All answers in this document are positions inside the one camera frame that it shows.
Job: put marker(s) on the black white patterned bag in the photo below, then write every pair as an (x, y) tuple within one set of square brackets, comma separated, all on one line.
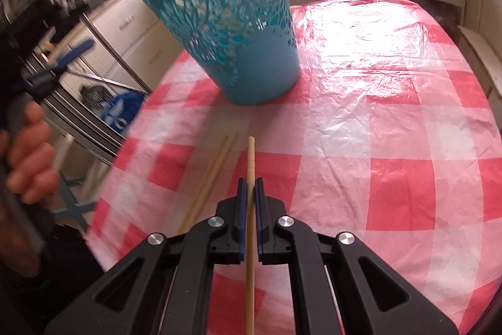
[(94, 95)]

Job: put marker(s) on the person's left hand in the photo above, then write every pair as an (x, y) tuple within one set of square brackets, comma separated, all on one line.
[(33, 154)]

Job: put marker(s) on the slender wooden chopstick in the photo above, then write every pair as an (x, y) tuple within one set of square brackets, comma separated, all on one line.
[(210, 172), (219, 170), (251, 162)]

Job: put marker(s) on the blue crossed chair frame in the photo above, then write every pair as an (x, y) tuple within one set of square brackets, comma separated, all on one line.
[(74, 207)]

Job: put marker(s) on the blue perforated plastic basket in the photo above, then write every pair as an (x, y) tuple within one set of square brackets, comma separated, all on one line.
[(259, 72)]

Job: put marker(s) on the cream drawer cabinet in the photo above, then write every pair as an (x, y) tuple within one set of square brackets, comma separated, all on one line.
[(133, 25)]

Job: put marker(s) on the pale wooden board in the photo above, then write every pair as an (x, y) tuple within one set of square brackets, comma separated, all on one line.
[(482, 56)]

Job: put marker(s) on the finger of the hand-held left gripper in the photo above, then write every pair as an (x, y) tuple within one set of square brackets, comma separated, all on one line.
[(39, 80), (74, 51)]

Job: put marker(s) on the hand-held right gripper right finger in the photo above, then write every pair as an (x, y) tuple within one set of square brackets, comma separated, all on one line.
[(259, 213)]

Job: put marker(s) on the red white checkered tablecloth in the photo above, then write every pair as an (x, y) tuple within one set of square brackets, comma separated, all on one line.
[(372, 162)]

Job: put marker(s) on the blue white plastic bag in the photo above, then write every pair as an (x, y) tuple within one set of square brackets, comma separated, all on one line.
[(121, 111)]

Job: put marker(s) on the grey metal folding frame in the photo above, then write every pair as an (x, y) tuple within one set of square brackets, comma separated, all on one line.
[(113, 56)]

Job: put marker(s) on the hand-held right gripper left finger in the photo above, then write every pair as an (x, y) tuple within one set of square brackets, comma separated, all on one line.
[(243, 209)]

